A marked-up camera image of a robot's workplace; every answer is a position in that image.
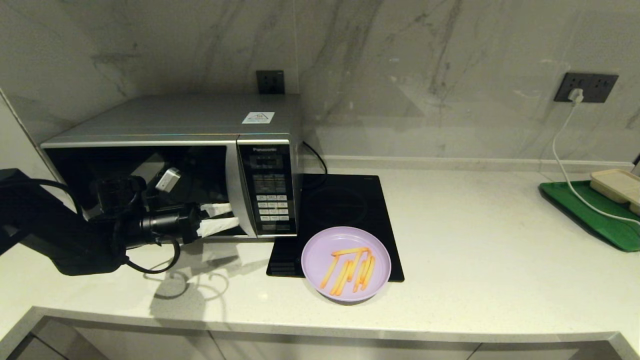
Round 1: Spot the beige food container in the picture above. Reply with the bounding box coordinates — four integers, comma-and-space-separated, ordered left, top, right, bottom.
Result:
590, 169, 640, 217

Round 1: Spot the silver Panasonic microwave oven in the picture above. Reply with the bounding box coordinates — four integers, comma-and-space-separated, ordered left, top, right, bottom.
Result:
40, 94, 303, 240

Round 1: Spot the green plastic tray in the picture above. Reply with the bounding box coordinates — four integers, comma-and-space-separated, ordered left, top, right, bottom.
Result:
538, 181, 640, 252

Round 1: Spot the purple round plate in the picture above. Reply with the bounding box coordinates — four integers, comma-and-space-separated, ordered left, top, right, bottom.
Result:
301, 226, 392, 303

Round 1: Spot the black induction cooktop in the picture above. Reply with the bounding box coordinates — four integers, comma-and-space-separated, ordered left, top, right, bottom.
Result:
266, 174, 405, 283

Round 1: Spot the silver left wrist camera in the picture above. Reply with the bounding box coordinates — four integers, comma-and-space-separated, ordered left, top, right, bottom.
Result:
155, 167, 181, 194

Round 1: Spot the smooth black robot cable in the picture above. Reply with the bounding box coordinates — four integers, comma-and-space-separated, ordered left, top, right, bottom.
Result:
121, 236, 182, 275

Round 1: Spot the white triangle warning sticker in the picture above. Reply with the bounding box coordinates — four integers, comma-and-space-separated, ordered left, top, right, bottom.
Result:
242, 111, 275, 125

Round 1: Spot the black wall socket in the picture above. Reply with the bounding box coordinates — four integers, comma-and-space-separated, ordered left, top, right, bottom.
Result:
553, 72, 590, 103
256, 70, 286, 95
586, 73, 620, 104

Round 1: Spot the white power cable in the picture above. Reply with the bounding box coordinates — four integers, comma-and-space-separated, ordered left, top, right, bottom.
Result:
551, 100, 640, 224

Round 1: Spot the grey cabinet door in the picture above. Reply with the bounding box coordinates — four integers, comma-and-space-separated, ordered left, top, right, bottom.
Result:
467, 341, 613, 360
210, 330, 483, 360

